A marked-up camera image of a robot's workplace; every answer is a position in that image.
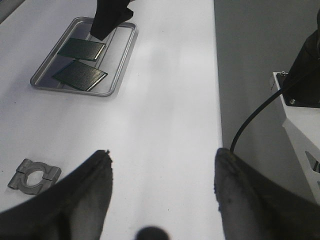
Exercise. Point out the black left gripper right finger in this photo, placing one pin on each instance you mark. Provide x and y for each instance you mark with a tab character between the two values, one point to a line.
253	207

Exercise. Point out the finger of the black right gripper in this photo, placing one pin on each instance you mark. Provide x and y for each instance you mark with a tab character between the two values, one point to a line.
109	14

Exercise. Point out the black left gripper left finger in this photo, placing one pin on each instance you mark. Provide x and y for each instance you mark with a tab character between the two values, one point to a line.
73	209

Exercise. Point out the green perforated circuit board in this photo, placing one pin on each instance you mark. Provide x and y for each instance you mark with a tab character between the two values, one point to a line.
81	49
80	76

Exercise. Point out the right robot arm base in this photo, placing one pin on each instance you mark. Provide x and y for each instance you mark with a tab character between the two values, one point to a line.
303	79

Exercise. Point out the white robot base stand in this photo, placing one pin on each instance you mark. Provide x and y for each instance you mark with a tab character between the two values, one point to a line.
302	125

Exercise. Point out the silver metal tray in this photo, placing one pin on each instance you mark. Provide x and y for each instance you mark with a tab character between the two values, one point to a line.
112	60

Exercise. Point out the grey metal clamp block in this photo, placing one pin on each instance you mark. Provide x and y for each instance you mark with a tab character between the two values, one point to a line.
33	178

